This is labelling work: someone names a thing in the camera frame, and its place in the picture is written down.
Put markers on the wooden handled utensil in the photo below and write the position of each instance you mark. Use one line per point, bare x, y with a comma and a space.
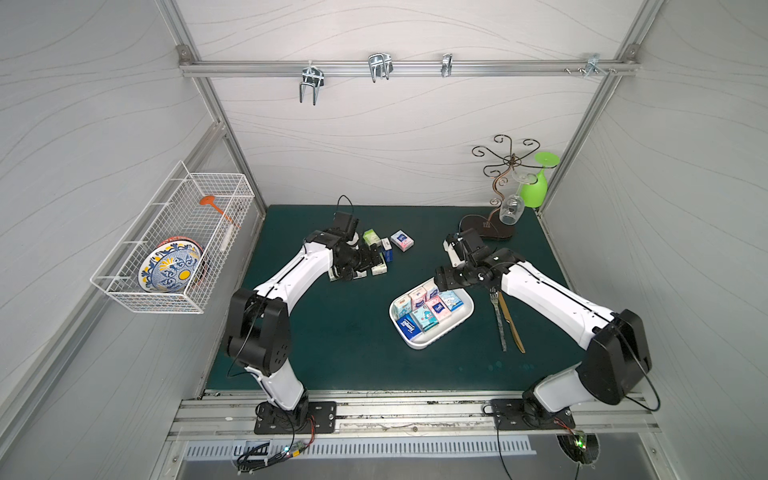
508, 318

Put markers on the blue yellow patterned plate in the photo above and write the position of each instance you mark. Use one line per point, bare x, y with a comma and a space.
170, 267

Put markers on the aluminium front rail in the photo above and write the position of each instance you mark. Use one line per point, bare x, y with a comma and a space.
391, 413

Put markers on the aluminium rail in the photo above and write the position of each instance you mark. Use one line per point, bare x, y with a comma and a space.
402, 68
391, 413

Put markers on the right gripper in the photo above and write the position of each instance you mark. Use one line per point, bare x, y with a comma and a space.
454, 278

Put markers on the clear wine glass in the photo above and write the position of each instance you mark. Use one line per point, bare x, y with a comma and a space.
511, 210

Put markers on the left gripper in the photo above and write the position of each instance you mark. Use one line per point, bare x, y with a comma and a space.
358, 262

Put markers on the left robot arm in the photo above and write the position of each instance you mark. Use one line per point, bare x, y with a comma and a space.
257, 333

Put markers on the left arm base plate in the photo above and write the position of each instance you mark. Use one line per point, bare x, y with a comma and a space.
317, 417

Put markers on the teal cartoon tissue pack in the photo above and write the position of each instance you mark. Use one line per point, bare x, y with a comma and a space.
424, 318

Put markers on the metal hook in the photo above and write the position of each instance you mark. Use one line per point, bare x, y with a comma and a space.
446, 65
380, 66
591, 68
312, 80

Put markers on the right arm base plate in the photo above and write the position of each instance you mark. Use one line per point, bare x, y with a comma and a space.
525, 415

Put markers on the metal glass holder stand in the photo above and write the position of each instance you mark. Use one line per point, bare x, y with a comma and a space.
505, 168

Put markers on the green plastic wine glass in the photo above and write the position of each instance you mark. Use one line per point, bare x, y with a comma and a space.
533, 194

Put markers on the black round fan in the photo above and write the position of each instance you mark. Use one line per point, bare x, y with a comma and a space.
582, 449

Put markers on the white wire basket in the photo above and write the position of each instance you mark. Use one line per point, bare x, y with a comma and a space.
174, 213

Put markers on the pink tempo pack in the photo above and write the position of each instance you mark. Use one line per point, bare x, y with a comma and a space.
402, 240
417, 297
438, 308
430, 288

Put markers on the dark blue Tempo pack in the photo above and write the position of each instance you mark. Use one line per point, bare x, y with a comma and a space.
387, 250
408, 327

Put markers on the white plastic storage box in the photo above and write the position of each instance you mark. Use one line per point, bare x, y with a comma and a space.
427, 338

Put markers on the aluminium top rail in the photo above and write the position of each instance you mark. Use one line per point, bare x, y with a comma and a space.
402, 68

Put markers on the orange handled tool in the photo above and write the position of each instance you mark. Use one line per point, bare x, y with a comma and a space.
210, 200

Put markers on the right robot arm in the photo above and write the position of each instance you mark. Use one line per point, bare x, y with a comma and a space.
616, 357

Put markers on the metal hook left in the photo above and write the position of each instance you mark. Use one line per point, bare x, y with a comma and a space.
312, 80

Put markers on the light blue tissue pack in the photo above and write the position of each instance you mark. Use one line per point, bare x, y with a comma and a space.
451, 300

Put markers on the metal hook right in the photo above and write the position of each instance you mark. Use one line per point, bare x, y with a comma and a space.
591, 68

